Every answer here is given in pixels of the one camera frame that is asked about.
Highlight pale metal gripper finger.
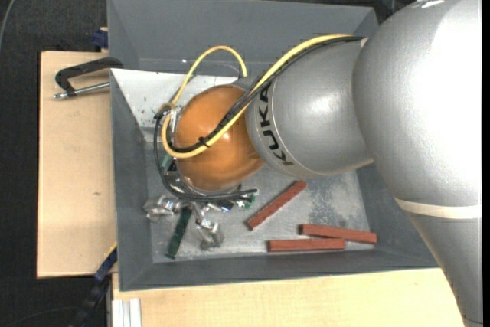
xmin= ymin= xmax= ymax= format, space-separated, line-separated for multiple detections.
xmin=194 ymin=216 xmax=226 ymax=251
xmin=143 ymin=195 xmax=181 ymax=222

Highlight dark green flat block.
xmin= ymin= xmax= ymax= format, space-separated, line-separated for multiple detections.
xmin=165 ymin=204 xmax=194 ymax=260

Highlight red-brown flat block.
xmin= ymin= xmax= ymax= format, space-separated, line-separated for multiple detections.
xmin=298 ymin=223 xmax=378 ymax=244
xmin=266 ymin=238 xmax=347 ymax=253
xmin=246 ymin=179 xmax=309 ymax=231

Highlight pale flat board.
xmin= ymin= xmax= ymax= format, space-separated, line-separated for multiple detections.
xmin=37 ymin=51 xmax=118 ymax=279

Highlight grey metal bin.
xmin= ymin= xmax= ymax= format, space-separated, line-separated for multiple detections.
xmin=106 ymin=0 xmax=442 ymax=292

